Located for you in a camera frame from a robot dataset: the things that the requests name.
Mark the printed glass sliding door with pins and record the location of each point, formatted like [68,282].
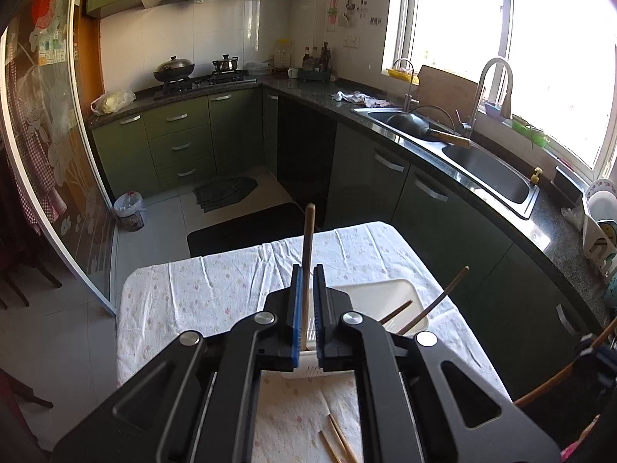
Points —
[62,154]

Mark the black gas stove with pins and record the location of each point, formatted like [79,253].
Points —
[212,81]

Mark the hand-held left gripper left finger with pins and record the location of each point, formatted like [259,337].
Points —
[296,318]

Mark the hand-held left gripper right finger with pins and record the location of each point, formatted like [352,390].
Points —
[319,318]

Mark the large oil bottle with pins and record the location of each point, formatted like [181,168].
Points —
[282,54]

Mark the small trash bin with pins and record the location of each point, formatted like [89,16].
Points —
[129,210]

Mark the green base cabinets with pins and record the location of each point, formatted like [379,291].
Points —
[178,140]

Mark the wooden cutting board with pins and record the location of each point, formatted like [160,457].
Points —
[446,89]

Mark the white dish rack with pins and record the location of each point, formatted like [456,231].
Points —
[597,246]

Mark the tall steel faucet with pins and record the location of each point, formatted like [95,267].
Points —
[482,87]

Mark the white plate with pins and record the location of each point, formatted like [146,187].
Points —
[605,195]

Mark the white plastic utensil holder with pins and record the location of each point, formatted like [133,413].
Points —
[381,299]

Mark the white mug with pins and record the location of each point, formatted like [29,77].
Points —
[293,73]

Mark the steel double sink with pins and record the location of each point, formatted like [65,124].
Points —
[491,176]

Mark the black floor mat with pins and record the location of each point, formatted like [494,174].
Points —
[241,231]

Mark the wall socket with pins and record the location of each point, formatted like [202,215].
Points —
[353,41]

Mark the dark rectangular tray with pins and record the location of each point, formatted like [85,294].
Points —
[571,183]

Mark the large window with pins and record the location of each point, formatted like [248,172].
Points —
[554,33]

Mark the wooden chair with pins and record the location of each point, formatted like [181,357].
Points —
[24,279]

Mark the dark sauce bottles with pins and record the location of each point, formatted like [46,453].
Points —
[318,58]

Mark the blue bowl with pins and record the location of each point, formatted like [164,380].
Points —
[495,108]

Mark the yellow sink knob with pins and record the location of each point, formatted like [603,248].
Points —
[536,175]

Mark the plastic bag with food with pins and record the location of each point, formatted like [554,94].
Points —
[112,102]

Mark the small steel faucet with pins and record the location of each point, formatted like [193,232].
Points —
[408,91]

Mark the small lidded pot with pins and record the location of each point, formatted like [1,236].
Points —
[225,64]

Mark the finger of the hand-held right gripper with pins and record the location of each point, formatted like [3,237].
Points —
[595,359]

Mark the dark stone countertop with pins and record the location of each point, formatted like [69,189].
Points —
[549,231]

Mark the crumpled dish rag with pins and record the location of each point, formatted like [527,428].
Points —
[361,99]

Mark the yellow tray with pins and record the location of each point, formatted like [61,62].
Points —
[402,73]

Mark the white floral tablecloth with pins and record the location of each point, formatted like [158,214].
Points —
[217,284]

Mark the red checked apron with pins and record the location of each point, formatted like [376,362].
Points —
[29,164]

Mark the green bottle tray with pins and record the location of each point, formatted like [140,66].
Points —
[315,75]

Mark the green bowls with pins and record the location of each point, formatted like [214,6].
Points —
[530,130]

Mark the black wok with lid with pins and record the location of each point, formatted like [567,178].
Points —
[173,68]

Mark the grey floor mat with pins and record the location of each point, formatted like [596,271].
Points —
[224,195]

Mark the hanging wall utensils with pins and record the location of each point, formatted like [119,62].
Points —
[354,7]

